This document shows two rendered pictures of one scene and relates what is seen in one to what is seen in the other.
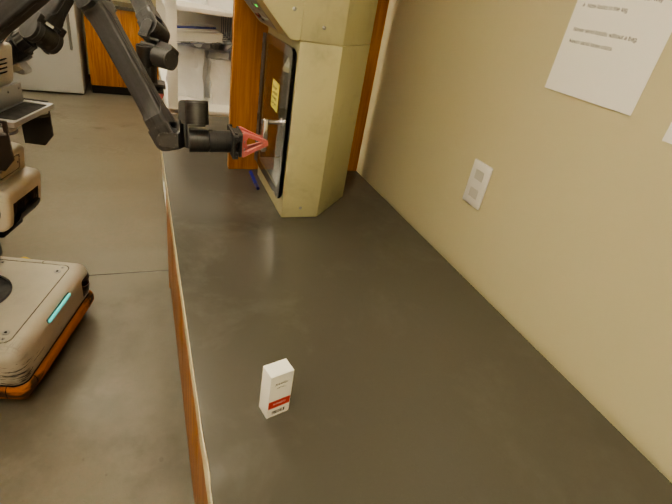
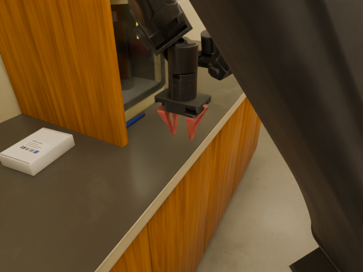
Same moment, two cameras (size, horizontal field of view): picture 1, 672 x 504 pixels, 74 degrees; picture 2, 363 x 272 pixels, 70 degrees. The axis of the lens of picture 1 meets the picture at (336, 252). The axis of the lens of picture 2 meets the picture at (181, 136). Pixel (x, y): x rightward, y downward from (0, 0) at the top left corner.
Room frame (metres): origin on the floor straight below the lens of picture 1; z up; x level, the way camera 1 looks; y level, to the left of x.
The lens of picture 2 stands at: (1.71, 1.08, 1.40)
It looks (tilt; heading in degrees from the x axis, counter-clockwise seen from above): 32 degrees down; 234
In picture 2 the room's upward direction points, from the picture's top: straight up
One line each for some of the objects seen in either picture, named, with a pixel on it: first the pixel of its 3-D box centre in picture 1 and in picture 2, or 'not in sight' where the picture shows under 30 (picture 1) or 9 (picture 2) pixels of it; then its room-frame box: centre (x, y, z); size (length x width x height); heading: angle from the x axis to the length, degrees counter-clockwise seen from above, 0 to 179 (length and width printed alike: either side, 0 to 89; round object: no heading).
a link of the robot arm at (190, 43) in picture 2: (147, 54); (181, 55); (1.42, 0.67, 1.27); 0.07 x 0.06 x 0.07; 70
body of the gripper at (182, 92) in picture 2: (147, 75); (182, 87); (1.42, 0.68, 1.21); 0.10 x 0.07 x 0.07; 116
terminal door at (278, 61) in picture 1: (272, 114); (139, 45); (1.29, 0.25, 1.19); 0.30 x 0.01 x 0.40; 26
